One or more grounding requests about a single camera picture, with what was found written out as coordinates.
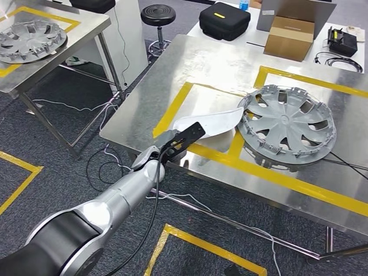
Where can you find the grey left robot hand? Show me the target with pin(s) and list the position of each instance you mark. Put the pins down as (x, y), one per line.
(168, 138)

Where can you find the white plastic shell part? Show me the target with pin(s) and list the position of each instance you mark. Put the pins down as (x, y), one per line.
(213, 122)

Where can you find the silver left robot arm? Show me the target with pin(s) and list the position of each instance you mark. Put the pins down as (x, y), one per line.
(129, 186)

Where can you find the steel workbench table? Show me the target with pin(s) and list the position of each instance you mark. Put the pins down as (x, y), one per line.
(201, 61)
(86, 28)

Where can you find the white cabinet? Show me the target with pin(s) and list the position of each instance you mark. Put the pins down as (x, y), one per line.
(135, 42)

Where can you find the black swivel stool chrome base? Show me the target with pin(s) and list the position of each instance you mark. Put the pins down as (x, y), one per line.
(157, 15)

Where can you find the black hard case yellow label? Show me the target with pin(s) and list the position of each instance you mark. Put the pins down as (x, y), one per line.
(224, 21)

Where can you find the white green cloth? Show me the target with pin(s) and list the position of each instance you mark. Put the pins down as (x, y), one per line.
(76, 61)

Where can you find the white desk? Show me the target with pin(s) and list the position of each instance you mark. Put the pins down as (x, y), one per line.
(253, 36)

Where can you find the silver wheel hubcap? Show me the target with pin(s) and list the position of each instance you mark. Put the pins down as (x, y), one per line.
(29, 40)
(287, 122)

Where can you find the clear water bottle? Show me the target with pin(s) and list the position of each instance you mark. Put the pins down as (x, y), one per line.
(243, 4)

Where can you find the open brown cardboard box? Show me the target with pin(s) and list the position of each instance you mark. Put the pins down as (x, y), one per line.
(290, 38)

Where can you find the black charger device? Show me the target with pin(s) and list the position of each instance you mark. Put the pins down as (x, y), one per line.
(341, 43)

